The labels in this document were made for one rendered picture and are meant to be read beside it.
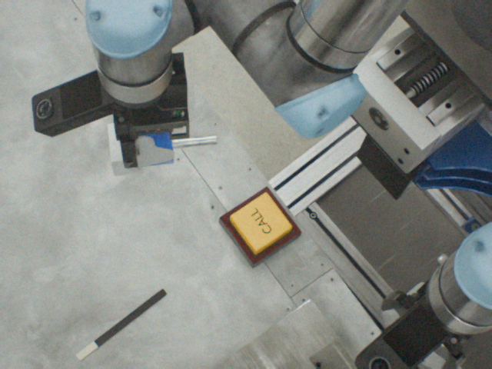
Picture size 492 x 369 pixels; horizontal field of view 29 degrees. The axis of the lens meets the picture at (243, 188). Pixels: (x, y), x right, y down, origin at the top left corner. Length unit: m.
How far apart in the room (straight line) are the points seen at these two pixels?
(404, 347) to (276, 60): 0.32
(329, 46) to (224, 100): 1.43
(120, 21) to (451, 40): 0.47
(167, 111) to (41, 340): 0.39
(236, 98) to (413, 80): 1.04
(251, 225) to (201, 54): 1.06
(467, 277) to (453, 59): 0.40
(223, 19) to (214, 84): 1.36
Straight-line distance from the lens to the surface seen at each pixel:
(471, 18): 1.15
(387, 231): 1.94
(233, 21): 0.87
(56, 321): 1.28
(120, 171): 1.19
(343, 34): 0.80
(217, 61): 2.27
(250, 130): 2.20
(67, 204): 1.31
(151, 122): 1.03
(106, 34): 0.85
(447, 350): 1.01
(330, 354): 1.21
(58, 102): 1.05
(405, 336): 0.97
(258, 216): 1.26
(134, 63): 0.88
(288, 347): 1.17
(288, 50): 0.83
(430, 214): 1.97
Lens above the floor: 2.04
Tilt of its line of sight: 72 degrees down
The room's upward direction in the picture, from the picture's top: 10 degrees clockwise
